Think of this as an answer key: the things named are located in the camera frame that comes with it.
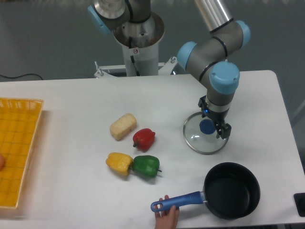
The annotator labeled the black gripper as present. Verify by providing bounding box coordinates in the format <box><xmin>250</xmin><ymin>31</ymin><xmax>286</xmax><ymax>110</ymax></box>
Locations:
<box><xmin>198</xmin><ymin>95</ymin><xmax>232</xmax><ymax>139</ymax></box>

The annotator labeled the glass lid with blue knob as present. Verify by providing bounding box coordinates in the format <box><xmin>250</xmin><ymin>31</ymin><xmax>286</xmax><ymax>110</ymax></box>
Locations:
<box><xmin>183</xmin><ymin>112</ymin><xmax>229</xmax><ymax>155</ymax></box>

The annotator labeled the black saucepan with blue handle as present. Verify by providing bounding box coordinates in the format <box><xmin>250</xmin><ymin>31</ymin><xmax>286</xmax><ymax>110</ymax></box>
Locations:
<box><xmin>151</xmin><ymin>162</ymin><xmax>260</xmax><ymax>220</ymax></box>

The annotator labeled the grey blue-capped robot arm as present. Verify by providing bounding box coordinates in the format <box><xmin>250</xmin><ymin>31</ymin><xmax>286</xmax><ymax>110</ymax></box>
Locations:
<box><xmin>88</xmin><ymin>0</ymin><xmax>251</xmax><ymax>139</ymax></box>

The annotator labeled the bare human hand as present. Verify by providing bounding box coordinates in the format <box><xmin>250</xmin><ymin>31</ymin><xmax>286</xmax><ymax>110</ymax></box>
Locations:
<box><xmin>154</xmin><ymin>206</ymin><xmax>180</xmax><ymax>229</ymax></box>

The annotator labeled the red bell pepper toy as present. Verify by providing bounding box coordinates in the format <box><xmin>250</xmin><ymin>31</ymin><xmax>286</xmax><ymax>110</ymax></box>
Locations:
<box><xmin>132</xmin><ymin>128</ymin><xmax>155</xmax><ymax>152</ymax></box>

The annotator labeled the green bell pepper toy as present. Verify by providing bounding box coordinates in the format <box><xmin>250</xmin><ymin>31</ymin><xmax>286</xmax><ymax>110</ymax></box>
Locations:
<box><xmin>132</xmin><ymin>155</ymin><xmax>162</xmax><ymax>178</ymax></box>

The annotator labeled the beige bread loaf toy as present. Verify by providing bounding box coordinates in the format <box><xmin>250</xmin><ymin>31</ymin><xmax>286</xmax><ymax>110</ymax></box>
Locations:
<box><xmin>110</xmin><ymin>113</ymin><xmax>137</xmax><ymax>141</ymax></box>

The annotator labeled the yellow bell pepper toy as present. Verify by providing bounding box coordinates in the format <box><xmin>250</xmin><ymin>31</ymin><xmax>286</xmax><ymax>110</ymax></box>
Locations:
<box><xmin>105</xmin><ymin>152</ymin><xmax>133</xmax><ymax>176</ymax></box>

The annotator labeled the black device at table edge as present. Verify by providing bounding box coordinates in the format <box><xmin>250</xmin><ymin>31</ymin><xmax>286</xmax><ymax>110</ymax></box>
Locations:
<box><xmin>294</xmin><ymin>193</ymin><xmax>305</xmax><ymax>217</ymax></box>

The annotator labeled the yellow woven basket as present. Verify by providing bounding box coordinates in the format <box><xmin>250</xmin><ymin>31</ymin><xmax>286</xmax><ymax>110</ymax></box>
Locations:
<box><xmin>0</xmin><ymin>97</ymin><xmax>44</xmax><ymax>209</ymax></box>

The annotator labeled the orange object in basket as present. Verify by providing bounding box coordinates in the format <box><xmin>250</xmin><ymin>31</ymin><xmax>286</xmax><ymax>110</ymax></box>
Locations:
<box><xmin>0</xmin><ymin>154</ymin><xmax>5</xmax><ymax>169</ymax></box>

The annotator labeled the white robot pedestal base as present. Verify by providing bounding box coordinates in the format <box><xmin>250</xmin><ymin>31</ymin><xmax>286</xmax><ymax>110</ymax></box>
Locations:
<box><xmin>94</xmin><ymin>12</ymin><xmax>177</xmax><ymax>78</ymax></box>

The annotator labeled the black cable on floor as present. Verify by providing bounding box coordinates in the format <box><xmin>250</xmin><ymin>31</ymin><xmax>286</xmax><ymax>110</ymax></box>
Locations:
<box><xmin>0</xmin><ymin>73</ymin><xmax>45</xmax><ymax>80</ymax></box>

